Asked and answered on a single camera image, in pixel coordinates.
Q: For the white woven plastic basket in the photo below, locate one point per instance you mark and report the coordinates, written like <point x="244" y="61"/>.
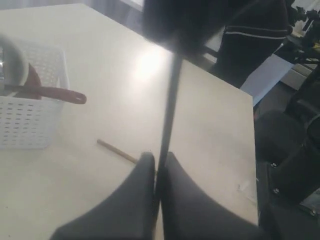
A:
<point x="31" y="123"/>

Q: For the brown wooden plate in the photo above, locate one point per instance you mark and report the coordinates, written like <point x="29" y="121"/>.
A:
<point x="33" y="80"/>

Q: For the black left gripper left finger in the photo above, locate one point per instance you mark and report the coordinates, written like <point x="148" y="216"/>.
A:
<point x="127" y="214"/>

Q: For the silver metal fork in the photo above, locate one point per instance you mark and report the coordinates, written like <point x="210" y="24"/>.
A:
<point x="171" y="99"/>

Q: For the red-brown wooden spoon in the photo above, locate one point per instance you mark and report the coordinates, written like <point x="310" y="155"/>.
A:
<point x="61" y="94"/>

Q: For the grey-green ceramic bowl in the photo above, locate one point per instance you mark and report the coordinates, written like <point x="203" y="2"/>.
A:
<point x="13" y="62"/>

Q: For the brown wooden chopstick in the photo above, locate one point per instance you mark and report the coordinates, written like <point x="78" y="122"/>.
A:
<point x="117" y="151"/>

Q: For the person in black clothing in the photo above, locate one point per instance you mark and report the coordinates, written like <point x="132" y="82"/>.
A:
<point x="252" y="31"/>

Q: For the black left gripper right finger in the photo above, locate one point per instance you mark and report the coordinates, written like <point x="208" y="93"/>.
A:
<point x="188" y="213"/>

